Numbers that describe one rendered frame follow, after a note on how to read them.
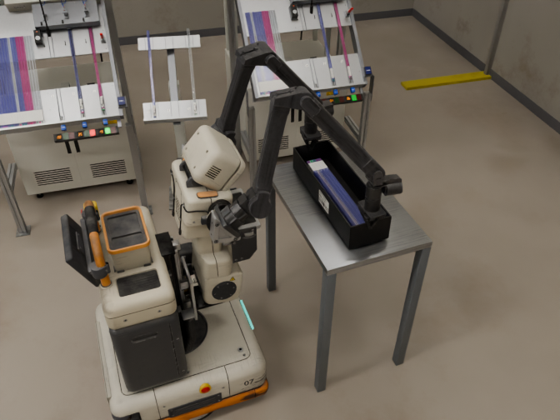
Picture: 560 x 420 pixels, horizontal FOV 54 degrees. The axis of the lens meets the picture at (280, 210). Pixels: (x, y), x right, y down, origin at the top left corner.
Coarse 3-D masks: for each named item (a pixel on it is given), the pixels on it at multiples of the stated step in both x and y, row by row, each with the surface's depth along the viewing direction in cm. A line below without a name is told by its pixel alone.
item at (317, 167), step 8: (312, 160) 249; (320, 160) 249; (312, 168) 244; (320, 168) 244; (328, 168) 244; (320, 176) 240; (328, 176) 240; (328, 184) 235; (336, 184) 235; (328, 192) 232; (336, 192) 231; (344, 192) 231; (336, 200) 227; (344, 200) 227; (352, 200) 227; (344, 208) 223; (352, 208) 223; (344, 216) 221; (352, 216) 219; (360, 216) 219; (352, 224) 216
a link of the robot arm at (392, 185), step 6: (378, 174) 190; (390, 174) 198; (396, 174) 198; (372, 180) 191; (378, 180) 191; (384, 180) 194; (390, 180) 195; (396, 180) 195; (390, 186) 195; (396, 186) 196; (390, 192) 196; (396, 192) 197
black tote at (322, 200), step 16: (320, 144) 249; (304, 160) 252; (336, 160) 246; (304, 176) 240; (336, 176) 245; (352, 176) 233; (320, 192) 226; (352, 192) 236; (336, 208) 213; (384, 208) 212; (336, 224) 218; (384, 224) 210; (352, 240) 209; (368, 240) 212
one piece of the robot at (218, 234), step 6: (216, 216) 186; (216, 222) 185; (210, 228) 191; (216, 228) 187; (222, 228) 188; (210, 234) 192; (216, 234) 188; (222, 234) 190; (228, 234) 191; (216, 240) 190; (222, 240) 191; (228, 240) 192; (234, 240) 193
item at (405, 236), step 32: (288, 192) 240; (320, 224) 224; (416, 224) 224; (320, 256) 210; (352, 256) 210; (384, 256) 211; (416, 256) 223; (416, 288) 232; (320, 320) 226; (320, 352) 237; (320, 384) 252
